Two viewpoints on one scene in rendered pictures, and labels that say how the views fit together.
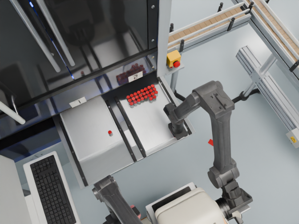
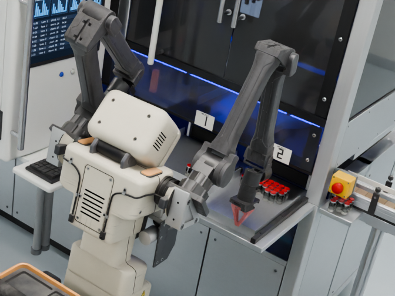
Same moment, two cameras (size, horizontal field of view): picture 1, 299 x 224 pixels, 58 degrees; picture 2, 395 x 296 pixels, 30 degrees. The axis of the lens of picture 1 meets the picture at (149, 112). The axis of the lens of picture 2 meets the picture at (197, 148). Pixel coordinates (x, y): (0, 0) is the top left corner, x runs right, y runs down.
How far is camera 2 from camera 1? 1.99 m
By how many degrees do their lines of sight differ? 53
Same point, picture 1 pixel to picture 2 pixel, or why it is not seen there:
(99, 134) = (178, 167)
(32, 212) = (42, 152)
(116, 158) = not seen: hidden behind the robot
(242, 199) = (193, 188)
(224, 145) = (240, 98)
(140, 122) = (227, 196)
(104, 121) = not seen: hidden behind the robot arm
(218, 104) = (270, 44)
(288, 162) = not seen: outside the picture
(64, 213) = (57, 169)
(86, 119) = (190, 154)
